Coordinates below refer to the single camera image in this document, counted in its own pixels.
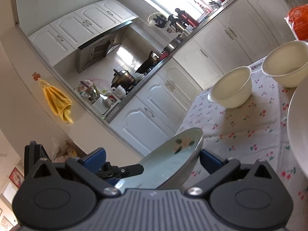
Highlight steel range hood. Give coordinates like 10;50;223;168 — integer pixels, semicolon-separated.
76;19;133;74

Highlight white lower kitchen cabinets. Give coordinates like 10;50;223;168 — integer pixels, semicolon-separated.
109;0;308;157

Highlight green floral plate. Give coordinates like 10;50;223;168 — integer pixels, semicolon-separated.
114;127;204;190

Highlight steel pot with lid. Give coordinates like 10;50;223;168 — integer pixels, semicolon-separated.
111;69;136;89

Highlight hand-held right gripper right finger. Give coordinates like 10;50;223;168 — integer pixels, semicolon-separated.
185;149;287;197

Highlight cluster of condiment bottles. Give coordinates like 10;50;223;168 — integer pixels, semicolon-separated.
76;77;113;103

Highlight cherry print tablecloth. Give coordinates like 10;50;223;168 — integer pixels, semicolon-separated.
174;54;308;201

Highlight white kitchen cabinets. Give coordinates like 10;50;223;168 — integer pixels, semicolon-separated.
109;0;308;157
28;0;139;66

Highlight clear plastic bags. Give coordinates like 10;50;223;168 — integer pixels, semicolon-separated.
50;137;78;163

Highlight black wok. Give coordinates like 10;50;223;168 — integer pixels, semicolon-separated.
135;50;159;74

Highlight grey kitchen counter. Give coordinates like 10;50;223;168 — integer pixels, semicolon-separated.
103;0;264;124

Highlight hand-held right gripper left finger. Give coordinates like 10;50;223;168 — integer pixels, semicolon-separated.
25;148;119;198

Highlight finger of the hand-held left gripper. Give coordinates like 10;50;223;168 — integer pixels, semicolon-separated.
96;163;145;185

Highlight red framed picture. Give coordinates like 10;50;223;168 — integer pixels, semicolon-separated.
9;167;24;186

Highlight small steel pot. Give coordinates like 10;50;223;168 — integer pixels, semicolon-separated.
166;41;181;53

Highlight white bowl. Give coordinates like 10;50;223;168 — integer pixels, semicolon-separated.
261;40;308;88
207;66;252;109

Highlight glass pot lid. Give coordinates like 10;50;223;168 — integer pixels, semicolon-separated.
147;12;168;28

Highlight white upper kitchen cabinets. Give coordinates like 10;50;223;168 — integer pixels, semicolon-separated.
28;0;139;66

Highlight yellow hanging towel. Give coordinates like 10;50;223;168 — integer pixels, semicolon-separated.
31;72;74;125

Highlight white dish tub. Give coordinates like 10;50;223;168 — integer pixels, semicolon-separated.
91;93;121;115

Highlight orange and white tissue pack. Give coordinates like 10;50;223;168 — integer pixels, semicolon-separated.
284;5;308;41

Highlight large white plate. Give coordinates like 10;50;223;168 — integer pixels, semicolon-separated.
287;76;308;193

